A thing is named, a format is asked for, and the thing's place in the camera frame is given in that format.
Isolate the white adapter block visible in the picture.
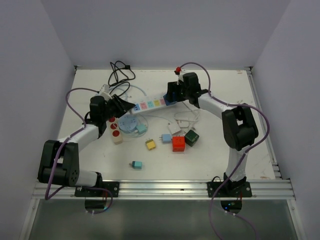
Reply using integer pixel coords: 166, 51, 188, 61
167, 122, 182, 135

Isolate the red cube adapter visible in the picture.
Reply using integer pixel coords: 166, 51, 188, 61
171, 136, 186, 152

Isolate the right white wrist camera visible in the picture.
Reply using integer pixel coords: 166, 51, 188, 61
174, 66, 187, 85

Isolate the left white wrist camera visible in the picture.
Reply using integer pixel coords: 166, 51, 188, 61
98, 84, 112, 101

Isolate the light blue charger plug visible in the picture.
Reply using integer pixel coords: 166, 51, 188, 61
159, 133, 172, 144

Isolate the mint green charger plug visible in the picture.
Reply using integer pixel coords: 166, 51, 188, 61
136, 123, 148, 135

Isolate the beige red power strip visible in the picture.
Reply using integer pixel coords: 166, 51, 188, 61
107, 117, 123, 145

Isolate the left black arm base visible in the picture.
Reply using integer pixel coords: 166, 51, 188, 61
74, 181, 120, 215

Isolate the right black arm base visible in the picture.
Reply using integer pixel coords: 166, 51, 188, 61
206, 176, 253, 214

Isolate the teal charger plug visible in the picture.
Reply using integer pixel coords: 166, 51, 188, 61
129, 161, 143, 169

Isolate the dark green cube adapter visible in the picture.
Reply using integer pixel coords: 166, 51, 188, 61
184, 129, 200, 147

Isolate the blue cube adapter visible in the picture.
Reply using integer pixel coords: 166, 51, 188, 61
163, 92, 177, 106

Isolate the round light blue socket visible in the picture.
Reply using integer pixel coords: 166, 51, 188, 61
118, 114, 139, 134

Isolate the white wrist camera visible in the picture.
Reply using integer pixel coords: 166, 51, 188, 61
174, 66, 187, 85
98, 84, 112, 101

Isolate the thin light blue charger cable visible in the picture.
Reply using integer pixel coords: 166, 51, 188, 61
124, 113, 173, 138

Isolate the yellow charger plug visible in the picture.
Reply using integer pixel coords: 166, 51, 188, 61
145, 139, 157, 151

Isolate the white power cord with plug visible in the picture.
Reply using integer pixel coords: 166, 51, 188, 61
173, 101, 202, 131

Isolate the black power cord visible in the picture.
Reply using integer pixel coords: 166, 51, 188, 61
107, 60, 136, 97

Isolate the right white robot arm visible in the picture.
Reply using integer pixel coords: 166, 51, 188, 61
164, 68, 259, 197

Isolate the white multicolour power strip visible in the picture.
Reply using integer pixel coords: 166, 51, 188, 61
129, 96, 177, 115

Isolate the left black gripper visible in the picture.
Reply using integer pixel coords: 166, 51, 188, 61
101, 94, 134, 122

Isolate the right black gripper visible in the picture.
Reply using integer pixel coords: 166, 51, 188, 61
165, 81, 190, 103

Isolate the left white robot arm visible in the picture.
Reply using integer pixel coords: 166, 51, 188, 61
37, 95, 135, 197

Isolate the aluminium rail frame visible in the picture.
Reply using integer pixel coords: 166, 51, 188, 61
33, 65, 297, 201

